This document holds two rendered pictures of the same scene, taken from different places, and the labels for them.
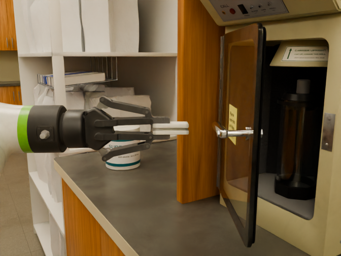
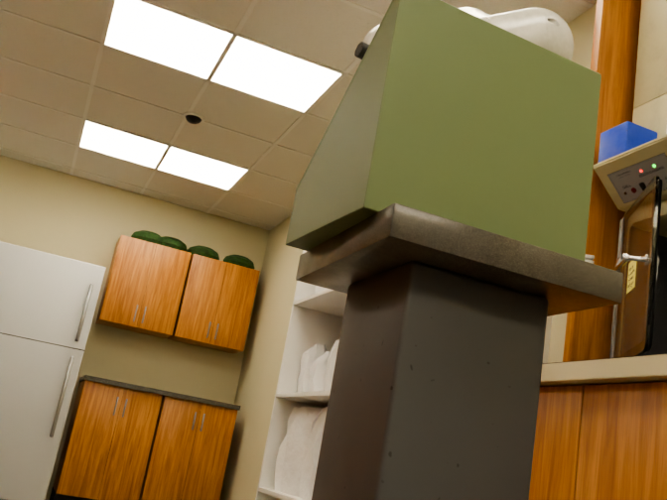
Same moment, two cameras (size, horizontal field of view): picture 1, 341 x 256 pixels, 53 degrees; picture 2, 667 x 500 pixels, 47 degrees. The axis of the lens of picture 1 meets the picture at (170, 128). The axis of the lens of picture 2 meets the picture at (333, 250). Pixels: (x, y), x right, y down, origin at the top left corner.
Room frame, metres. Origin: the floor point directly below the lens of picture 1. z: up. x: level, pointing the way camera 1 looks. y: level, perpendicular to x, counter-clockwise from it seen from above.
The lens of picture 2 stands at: (-1.11, 0.22, 0.65)
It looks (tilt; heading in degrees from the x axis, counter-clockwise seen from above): 15 degrees up; 11
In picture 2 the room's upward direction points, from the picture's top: 10 degrees clockwise
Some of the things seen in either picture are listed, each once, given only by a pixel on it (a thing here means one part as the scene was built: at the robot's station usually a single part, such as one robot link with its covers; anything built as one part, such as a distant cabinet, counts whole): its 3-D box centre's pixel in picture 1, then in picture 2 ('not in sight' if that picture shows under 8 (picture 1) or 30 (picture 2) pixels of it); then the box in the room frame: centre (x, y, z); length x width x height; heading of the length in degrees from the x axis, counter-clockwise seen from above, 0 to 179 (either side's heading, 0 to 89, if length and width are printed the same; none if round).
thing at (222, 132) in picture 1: (228, 129); (629, 262); (0.63, -0.11, 1.20); 0.10 x 0.05 x 0.03; 2
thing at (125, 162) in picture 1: (122, 146); not in sight; (1.22, 0.18, 1.01); 0.13 x 0.13 x 0.15
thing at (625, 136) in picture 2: not in sight; (627, 148); (0.79, -0.12, 1.55); 0.10 x 0.10 x 0.09; 31
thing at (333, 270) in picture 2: not in sight; (445, 277); (-0.09, 0.26, 0.92); 0.32 x 0.32 x 0.04; 30
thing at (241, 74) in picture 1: (235, 126); (633, 276); (0.71, -0.14, 1.19); 0.30 x 0.01 x 0.40; 2
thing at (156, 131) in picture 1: (170, 131); not in sight; (0.65, 0.00, 1.19); 0.07 x 0.03 x 0.01; 93
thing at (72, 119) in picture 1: (90, 128); not in sight; (0.65, 0.16, 1.20); 0.09 x 0.07 x 0.08; 93
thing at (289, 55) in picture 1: (311, 53); not in sight; (0.77, -0.31, 1.34); 0.18 x 0.18 x 0.05
